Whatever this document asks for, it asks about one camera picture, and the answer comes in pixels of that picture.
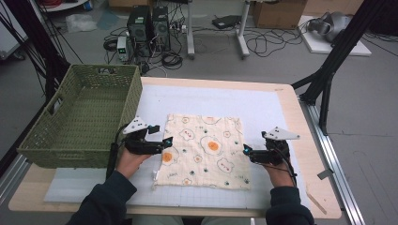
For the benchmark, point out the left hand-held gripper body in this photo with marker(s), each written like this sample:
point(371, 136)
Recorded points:
point(140, 145)

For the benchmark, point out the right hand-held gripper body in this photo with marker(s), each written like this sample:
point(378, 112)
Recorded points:
point(272, 154)

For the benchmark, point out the cream printed cloth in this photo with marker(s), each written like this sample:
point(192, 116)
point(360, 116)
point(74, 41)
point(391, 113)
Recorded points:
point(203, 153)

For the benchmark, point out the green woven basket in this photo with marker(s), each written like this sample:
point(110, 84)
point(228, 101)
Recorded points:
point(56, 140)

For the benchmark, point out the person's left hand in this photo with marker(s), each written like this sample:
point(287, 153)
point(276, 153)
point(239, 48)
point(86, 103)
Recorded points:
point(130, 164)

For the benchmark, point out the person's right hand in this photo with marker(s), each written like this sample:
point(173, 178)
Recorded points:
point(280, 176)

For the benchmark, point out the white grid mat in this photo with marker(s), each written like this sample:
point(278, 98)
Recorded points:
point(206, 100)

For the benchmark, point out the thin wooden stick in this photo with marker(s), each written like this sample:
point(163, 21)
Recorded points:
point(316, 203)

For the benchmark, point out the grey power supply box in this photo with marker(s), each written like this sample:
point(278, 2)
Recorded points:
point(122, 48)

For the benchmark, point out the large black computer tower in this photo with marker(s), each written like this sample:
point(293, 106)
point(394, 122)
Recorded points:
point(139, 31)

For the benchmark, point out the slim black computer tower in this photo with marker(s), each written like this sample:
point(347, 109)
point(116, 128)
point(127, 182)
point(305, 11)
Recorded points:
point(161, 29)

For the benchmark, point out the white desk leg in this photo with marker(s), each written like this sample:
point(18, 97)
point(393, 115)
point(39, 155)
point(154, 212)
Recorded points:
point(242, 34)
point(190, 31)

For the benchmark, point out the white floor board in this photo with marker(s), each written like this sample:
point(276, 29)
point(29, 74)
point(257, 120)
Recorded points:
point(319, 45)

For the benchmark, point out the black flat device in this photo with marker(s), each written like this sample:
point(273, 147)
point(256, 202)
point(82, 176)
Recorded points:
point(226, 21)

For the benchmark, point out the brown cardboard box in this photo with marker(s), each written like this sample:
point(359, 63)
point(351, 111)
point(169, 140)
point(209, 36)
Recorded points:
point(278, 14)

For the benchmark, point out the clear plastic bag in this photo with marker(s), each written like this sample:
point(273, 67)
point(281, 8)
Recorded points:
point(80, 22)

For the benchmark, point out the grey headset device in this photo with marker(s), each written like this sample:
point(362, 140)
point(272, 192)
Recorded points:
point(334, 25)

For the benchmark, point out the white cabinet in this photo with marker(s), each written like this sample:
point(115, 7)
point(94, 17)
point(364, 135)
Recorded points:
point(7, 40)

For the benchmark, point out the grey metal bracket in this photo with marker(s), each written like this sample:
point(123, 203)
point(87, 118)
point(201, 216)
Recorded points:
point(325, 174)

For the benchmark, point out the aluminium rail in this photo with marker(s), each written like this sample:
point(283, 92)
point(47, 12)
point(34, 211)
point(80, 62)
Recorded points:
point(336, 175)
point(12, 178)

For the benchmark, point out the black metal frame stand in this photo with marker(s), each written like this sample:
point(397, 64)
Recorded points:
point(341, 47)
point(40, 47)

